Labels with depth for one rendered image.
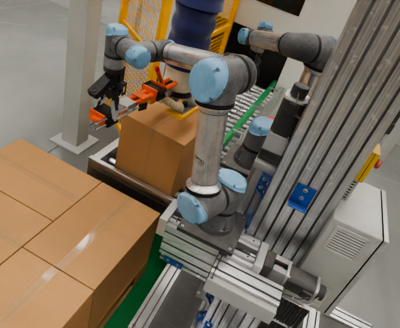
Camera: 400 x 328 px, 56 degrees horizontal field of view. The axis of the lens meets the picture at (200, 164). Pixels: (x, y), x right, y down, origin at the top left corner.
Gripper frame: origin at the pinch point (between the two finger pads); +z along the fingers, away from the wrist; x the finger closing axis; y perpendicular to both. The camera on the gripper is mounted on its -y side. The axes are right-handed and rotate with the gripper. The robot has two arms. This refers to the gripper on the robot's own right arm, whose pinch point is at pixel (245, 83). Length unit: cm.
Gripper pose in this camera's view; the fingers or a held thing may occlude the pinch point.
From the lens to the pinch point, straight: 220.0
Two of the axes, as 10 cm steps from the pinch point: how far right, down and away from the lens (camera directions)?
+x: 8.5, 4.7, -2.3
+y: -4.5, 4.2, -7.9
